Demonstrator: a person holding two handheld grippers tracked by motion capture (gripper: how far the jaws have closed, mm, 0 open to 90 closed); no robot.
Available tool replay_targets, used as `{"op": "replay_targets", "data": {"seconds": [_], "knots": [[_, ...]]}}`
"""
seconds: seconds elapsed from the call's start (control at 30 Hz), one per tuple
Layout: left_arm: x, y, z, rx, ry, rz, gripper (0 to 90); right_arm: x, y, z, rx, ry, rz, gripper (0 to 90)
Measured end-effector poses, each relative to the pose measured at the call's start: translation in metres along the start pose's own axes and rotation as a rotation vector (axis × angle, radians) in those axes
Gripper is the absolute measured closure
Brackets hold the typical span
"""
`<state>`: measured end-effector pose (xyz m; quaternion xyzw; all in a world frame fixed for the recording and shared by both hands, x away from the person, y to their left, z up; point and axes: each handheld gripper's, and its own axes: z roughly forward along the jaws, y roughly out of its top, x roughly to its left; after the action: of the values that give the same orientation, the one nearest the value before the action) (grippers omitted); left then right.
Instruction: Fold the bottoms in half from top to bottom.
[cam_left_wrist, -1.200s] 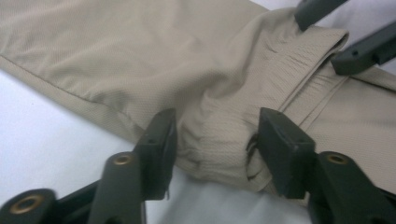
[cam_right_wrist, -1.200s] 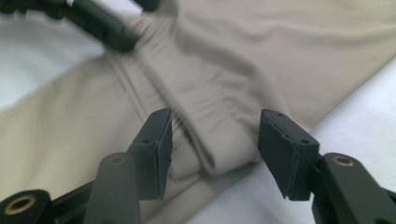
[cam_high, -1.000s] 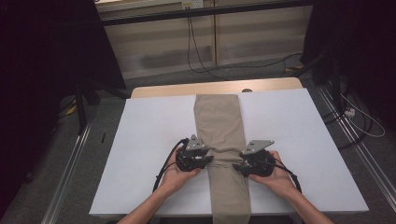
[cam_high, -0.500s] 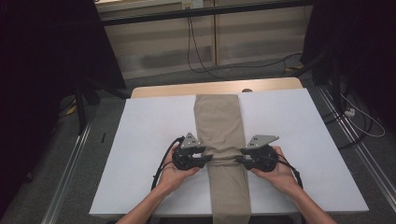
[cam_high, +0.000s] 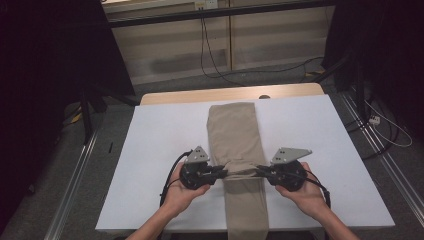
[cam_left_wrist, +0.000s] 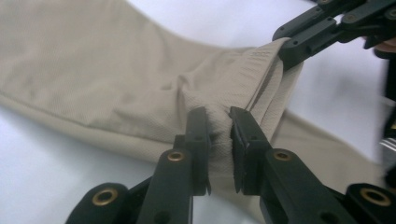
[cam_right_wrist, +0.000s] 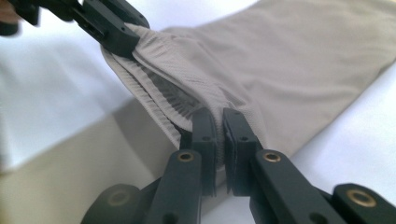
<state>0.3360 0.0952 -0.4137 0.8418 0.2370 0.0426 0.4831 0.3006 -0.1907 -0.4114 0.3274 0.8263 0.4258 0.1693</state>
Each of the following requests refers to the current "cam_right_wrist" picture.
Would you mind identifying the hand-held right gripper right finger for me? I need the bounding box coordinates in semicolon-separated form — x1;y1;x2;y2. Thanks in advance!
222;107;348;224

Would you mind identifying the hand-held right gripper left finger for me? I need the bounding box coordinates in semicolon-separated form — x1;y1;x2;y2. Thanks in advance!
148;106;219;224

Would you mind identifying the white table cover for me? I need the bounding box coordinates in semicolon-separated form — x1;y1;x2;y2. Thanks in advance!
0;0;396;224

